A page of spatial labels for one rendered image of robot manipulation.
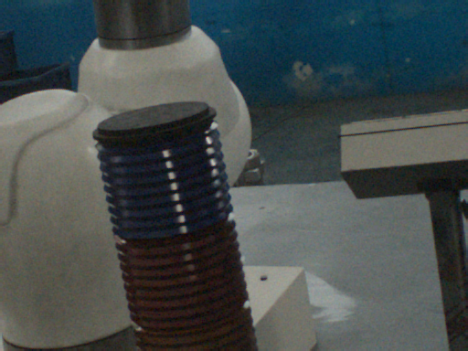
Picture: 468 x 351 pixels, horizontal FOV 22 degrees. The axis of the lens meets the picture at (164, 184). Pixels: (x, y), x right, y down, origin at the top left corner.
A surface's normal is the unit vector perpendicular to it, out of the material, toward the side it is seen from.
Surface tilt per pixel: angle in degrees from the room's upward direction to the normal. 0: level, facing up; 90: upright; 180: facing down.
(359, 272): 0
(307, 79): 90
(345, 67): 90
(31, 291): 94
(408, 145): 52
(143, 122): 0
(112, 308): 100
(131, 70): 58
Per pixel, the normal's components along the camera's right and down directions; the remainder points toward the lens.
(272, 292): -0.18, -0.94
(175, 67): 0.28, -0.29
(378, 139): -0.36, -0.36
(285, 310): 0.87, -0.05
